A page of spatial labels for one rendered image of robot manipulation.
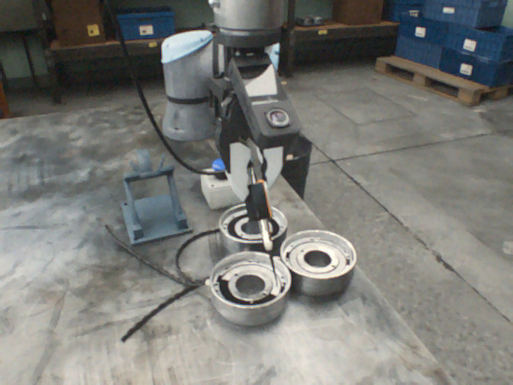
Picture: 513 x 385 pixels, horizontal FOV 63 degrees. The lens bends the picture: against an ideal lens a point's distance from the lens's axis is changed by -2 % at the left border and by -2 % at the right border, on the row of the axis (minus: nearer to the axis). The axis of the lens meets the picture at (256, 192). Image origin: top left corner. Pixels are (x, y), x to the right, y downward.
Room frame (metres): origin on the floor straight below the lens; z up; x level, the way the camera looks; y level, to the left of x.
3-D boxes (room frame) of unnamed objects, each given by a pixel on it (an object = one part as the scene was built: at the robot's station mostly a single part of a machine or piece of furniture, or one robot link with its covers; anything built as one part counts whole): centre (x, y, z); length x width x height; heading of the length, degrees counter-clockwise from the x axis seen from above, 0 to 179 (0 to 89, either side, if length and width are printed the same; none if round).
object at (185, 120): (1.00, 0.16, 0.85); 0.15 x 0.15 x 0.10
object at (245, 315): (0.41, 0.01, 0.82); 0.10 x 0.10 x 0.04
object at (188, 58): (1.00, 0.15, 0.97); 0.13 x 0.12 x 0.14; 92
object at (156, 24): (4.01, 1.01, 0.56); 0.52 x 0.38 x 0.22; 107
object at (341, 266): (0.47, -0.09, 0.82); 0.08 x 0.08 x 0.02
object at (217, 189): (0.68, 0.06, 0.82); 0.08 x 0.07 x 0.05; 20
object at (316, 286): (0.47, -0.09, 0.82); 0.10 x 0.10 x 0.04
